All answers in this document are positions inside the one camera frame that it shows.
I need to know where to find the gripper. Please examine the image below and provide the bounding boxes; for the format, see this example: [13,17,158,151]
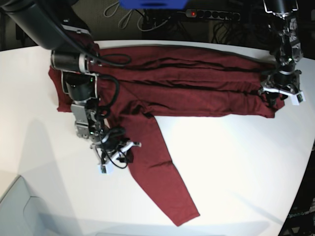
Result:
[70,100,135,165]
[259,65,302,107]

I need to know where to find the dark red long-sleeve t-shirt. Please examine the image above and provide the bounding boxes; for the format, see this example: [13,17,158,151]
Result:
[49,46,284,226]

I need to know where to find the black power strip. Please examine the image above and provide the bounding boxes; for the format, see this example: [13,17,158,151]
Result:
[184,9,241,22]

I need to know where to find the blue box at top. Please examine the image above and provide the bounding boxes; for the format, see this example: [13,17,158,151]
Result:
[119,0,188,9]

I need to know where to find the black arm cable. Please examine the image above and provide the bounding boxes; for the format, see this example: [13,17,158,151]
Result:
[97,73,121,111]

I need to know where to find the white cable loop on floor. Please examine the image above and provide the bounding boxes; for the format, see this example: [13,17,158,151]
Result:
[118,9,135,30]

